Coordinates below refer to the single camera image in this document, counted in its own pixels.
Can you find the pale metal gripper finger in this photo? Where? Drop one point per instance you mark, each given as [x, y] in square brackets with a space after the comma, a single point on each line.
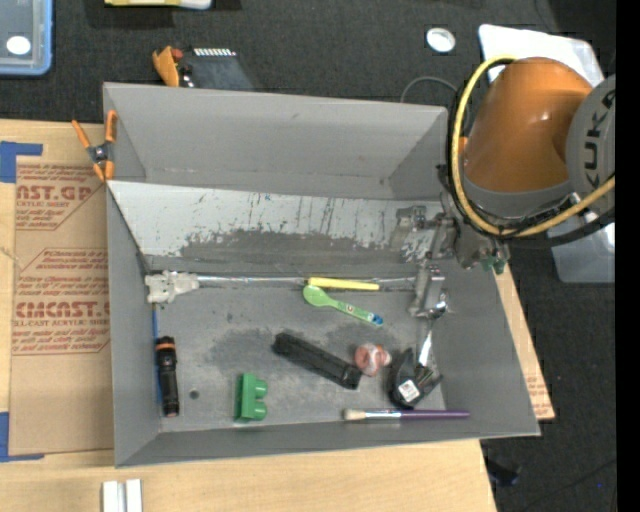
[429, 287]
[413, 216]

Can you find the shiny metal spoon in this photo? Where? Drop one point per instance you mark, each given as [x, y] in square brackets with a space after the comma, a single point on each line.
[426, 350]

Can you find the yellow flat stick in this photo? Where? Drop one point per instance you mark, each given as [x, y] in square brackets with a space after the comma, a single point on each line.
[345, 284]

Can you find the pink and white ball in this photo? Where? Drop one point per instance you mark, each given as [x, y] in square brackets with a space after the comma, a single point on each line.
[371, 357]

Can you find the black device with white label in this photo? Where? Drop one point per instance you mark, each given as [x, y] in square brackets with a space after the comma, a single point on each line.
[406, 387]

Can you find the green spoon with blue tip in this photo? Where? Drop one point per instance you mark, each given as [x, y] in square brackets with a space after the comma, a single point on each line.
[317, 296]

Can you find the long black block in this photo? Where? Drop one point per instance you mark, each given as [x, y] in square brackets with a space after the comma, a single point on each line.
[315, 359]

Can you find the grey metal bin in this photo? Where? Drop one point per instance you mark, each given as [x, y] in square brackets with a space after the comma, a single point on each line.
[280, 350]

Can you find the green toy building block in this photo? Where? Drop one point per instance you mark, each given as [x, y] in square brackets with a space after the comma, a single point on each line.
[252, 400]

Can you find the white toy figure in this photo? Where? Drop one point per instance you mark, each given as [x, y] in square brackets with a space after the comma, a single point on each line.
[167, 286]

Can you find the thin blue stick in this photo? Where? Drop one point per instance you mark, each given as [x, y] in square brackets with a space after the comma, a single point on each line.
[155, 320]

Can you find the brown cardboard board red print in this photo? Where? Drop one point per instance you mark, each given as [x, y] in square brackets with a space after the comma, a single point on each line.
[60, 390]

